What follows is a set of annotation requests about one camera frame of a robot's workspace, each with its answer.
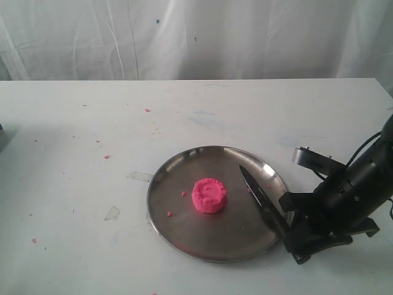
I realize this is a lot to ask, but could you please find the pink dough lump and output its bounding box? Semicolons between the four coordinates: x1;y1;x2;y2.
192;178;228;214

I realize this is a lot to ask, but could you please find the black knife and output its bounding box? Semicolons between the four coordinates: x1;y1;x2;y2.
239;165;289;238

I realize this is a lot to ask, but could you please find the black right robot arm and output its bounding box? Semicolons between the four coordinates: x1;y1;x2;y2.
279;119;392;264

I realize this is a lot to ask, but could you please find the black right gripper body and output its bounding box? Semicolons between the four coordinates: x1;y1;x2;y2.
305;171;379;237

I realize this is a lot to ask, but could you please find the white plastic backdrop sheet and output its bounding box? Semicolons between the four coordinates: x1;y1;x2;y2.
0;0;393;81

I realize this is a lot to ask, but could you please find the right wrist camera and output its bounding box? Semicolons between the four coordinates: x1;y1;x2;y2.
292;147;346;176

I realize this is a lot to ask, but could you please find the round steel plate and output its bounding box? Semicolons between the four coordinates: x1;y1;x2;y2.
147;146;287;262

